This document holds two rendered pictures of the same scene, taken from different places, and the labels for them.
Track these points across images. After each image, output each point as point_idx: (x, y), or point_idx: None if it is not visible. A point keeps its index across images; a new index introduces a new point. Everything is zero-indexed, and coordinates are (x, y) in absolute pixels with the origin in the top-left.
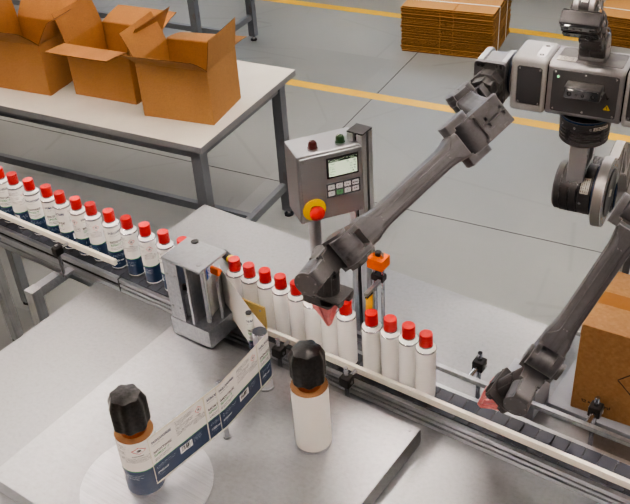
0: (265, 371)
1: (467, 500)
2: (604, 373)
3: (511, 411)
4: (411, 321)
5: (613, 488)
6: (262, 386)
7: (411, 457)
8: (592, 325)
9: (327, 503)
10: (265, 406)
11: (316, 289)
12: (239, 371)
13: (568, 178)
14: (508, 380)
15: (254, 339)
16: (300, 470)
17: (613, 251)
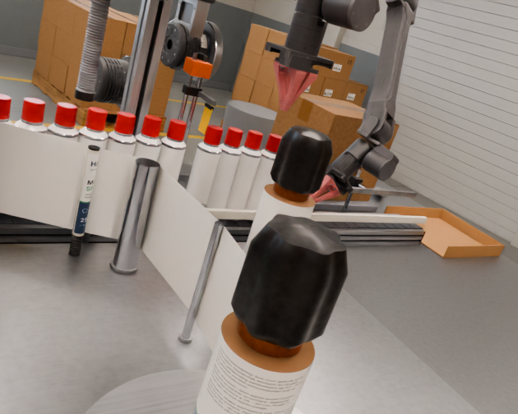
0: (149, 232)
1: (367, 279)
2: (336, 158)
3: (382, 177)
4: (252, 130)
5: (401, 227)
6: (150, 257)
7: None
8: (339, 114)
9: (360, 331)
10: (161, 286)
11: (372, 19)
12: (191, 215)
13: (191, 34)
14: (349, 159)
15: (148, 176)
16: None
17: (405, 25)
